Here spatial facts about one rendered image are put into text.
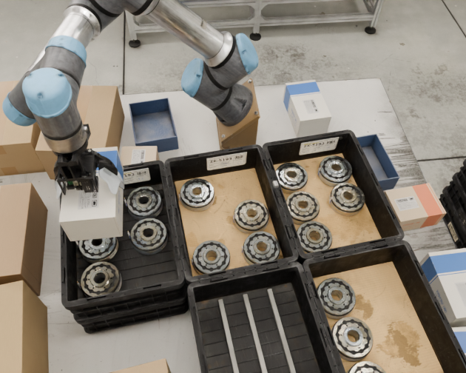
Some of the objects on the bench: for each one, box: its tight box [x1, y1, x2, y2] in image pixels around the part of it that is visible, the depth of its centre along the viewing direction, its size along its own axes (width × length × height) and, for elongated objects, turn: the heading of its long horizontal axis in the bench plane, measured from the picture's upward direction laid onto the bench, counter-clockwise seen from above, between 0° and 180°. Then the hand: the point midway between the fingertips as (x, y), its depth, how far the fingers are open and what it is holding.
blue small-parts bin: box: [357, 134, 400, 191], centre depth 159 cm, size 20×15×7 cm
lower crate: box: [73, 284, 189, 334], centre depth 134 cm, size 40×30×12 cm
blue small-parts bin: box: [129, 98, 179, 152], centre depth 167 cm, size 20×15×7 cm
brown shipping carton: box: [0, 182, 48, 296], centre depth 133 cm, size 30×22×16 cm
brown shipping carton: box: [35, 85, 125, 180], centre depth 158 cm, size 30×22×16 cm
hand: (92, 188), depth 106 cm, fingers closed on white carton, 13 cm apart
